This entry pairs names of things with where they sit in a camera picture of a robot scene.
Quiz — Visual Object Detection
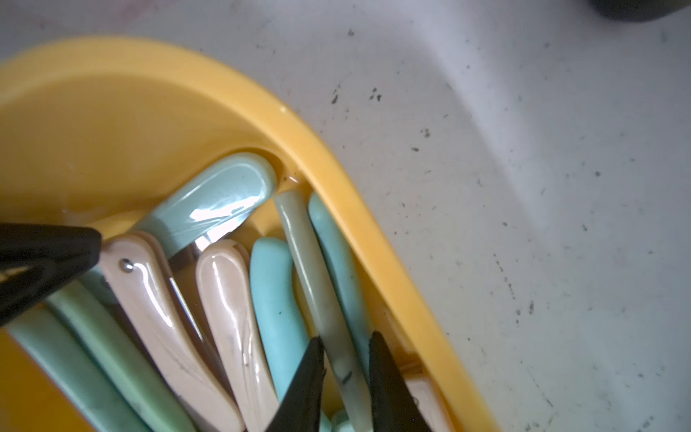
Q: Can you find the black Deli toolbox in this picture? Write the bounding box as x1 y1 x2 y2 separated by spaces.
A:
588 0 690 23

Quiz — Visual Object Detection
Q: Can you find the beige glossy knife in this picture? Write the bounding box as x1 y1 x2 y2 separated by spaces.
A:
195 239 279 431
99 233 246 431

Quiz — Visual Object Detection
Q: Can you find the light green knife handle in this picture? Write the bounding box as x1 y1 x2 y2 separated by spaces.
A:
48 281 196 431

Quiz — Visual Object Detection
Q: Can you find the teal curved handle knife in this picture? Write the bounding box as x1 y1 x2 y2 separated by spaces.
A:
249 237 310 401

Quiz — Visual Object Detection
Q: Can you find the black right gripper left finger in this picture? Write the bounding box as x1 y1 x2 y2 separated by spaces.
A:
266 337 326 432

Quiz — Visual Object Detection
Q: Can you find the peach fruit knife in tray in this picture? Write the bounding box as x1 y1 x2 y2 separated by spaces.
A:
401 364 455 432

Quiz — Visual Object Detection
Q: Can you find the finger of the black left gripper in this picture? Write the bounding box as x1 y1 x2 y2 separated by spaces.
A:
1 223 102 326

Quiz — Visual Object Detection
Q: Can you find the yellow plastic storage tray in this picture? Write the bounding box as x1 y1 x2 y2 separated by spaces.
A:
1 37 500 431

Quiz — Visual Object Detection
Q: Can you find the mint knife in tray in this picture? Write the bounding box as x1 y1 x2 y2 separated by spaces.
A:
129 152 277 273

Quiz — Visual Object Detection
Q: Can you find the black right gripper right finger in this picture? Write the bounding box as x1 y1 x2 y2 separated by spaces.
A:
369 331 431 432

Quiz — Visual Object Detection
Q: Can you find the teal lettered fruit knife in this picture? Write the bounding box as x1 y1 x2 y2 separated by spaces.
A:
308 193 374 381

